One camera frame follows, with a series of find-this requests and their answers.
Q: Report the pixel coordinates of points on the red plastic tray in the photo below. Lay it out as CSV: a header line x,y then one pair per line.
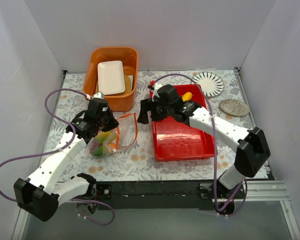
x,y
175,141

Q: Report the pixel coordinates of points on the orange green mango toy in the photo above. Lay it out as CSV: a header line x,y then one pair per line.
x,y
99,151

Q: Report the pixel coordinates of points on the yellow elongated mango toy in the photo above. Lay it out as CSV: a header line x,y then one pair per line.
x,y
187,96

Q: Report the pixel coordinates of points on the white striped round plate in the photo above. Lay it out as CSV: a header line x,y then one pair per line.
x,y
211,84

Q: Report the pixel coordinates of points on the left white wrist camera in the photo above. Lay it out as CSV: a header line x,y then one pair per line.
x,y
98,95

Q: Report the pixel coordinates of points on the green yellow papaya toy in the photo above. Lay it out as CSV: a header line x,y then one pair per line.
x,y
102,137

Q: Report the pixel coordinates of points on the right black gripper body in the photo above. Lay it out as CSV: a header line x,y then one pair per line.
x,y
150,110

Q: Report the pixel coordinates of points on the clear zip top bag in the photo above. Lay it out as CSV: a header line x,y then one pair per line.
x,y
119,139

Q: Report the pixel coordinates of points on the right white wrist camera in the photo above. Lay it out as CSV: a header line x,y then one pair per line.
x,y
154,90

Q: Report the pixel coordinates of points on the yellow tray in bin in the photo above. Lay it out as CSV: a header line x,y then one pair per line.
x,y
115,87

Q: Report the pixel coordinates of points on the purple grape bunch toy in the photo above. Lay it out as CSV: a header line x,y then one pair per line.
x,y
92,147

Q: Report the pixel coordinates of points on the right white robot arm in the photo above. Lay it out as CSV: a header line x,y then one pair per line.
x,y
250,145

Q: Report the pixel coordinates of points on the aluminium frame rail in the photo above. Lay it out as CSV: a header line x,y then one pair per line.
x,y
256,190

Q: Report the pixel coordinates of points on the speckled round coaster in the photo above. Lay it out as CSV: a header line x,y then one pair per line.
x,y
234,107

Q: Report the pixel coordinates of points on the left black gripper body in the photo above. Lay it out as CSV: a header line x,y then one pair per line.
x,y
109,122

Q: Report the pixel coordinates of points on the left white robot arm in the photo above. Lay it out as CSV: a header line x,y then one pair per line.
x,y
40,194

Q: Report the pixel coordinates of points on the white rectangular plate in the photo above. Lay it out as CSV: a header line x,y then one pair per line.
x,y
109,70

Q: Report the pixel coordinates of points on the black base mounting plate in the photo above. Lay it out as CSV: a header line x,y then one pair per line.
x,y
159,194

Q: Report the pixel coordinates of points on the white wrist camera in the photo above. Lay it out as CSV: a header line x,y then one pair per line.
x,y
154,90
98,95

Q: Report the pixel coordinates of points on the floral table mat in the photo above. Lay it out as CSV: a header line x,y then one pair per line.
x,y
138,163

